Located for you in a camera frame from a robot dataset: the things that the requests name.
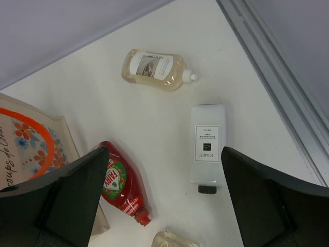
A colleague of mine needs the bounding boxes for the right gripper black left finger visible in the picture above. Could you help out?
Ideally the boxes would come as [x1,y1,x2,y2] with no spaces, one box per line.
[1,147,109,246]

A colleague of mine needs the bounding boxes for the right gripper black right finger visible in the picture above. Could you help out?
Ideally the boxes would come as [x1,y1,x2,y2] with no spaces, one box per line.
[221,147,328,246]

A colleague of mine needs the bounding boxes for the red Fairy dish soap bottle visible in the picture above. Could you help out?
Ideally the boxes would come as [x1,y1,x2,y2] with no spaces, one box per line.
[94,140,152,227]

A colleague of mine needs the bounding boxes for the white Bonaits lotion tube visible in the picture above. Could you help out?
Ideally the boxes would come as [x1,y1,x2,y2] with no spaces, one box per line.
[190,104,227,195]

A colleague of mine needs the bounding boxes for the clear Malory soap bottle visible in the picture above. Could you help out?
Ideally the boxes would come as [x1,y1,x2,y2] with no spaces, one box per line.
[151,230,199,247]
[121,49,198,92]

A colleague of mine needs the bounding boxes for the canvas bag with orange handles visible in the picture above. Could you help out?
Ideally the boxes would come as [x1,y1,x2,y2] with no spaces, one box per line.
[1,95,108,241]

